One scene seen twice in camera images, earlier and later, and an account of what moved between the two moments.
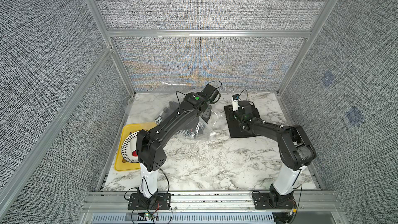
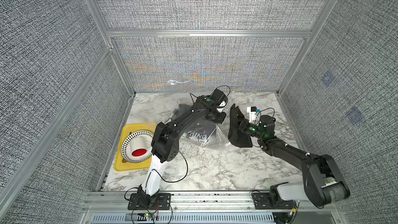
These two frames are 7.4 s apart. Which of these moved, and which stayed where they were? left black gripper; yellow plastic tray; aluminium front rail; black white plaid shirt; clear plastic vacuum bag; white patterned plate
Moved: left black gripper; clear plastic vacuum bag; black white plaid shirt
Stayed: yellow plastic tray; white patterned plate; aluminium front rail
